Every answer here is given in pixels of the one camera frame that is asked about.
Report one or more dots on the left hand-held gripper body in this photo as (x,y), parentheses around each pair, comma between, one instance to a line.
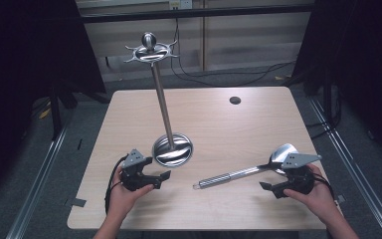
(134,166)

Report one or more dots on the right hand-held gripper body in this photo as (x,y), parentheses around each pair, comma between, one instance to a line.
(298,172)

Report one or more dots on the silver metal ladle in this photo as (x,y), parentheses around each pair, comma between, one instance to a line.
(232,176)

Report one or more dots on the metal utensil rack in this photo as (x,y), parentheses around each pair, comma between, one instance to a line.
(163,103)

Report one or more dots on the person's right hand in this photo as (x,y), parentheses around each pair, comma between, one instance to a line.
(313,199)

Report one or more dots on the person's left hand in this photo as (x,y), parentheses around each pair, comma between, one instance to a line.
(124,199)

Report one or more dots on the grey tape piece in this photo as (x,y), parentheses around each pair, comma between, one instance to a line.
(76,202)
(341,198)

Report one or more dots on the dark round table grommet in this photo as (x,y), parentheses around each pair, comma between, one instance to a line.
(235,100)

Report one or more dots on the black metal stand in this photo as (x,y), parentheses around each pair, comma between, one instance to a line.
(57,109)

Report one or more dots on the yellow floor tape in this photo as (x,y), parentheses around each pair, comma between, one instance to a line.
(44,113)

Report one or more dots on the dark curtain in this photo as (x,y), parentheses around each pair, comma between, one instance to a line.
(361,66)
(20,66)

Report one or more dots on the metal floor rail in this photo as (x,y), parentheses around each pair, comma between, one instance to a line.
(354,172)
(36,186)

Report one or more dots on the white wall socket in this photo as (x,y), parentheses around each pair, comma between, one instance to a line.
(180,4)

